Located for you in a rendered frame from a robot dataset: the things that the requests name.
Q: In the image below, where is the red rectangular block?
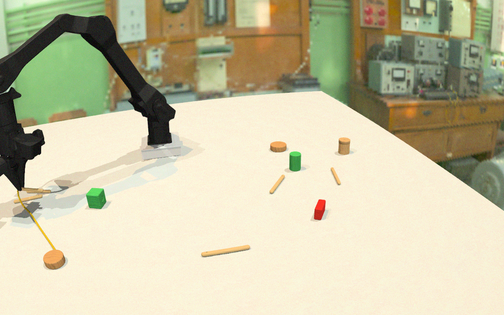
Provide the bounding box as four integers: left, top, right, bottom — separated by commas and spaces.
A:
314, 199, 326, 220

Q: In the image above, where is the green cylinder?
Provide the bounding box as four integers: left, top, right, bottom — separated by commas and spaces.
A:
289, 151, 301, 172

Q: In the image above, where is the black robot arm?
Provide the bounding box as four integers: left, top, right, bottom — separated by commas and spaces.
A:
0, 13, 176, 160

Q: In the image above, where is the green wooden block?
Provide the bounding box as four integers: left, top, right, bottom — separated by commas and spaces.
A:
86, 188, 106, 209

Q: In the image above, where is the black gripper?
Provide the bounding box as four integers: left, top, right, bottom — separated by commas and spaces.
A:
0, 120, 28, 191

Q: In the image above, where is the orange flat disc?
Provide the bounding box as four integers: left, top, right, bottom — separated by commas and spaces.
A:
270, 141, 286, 152

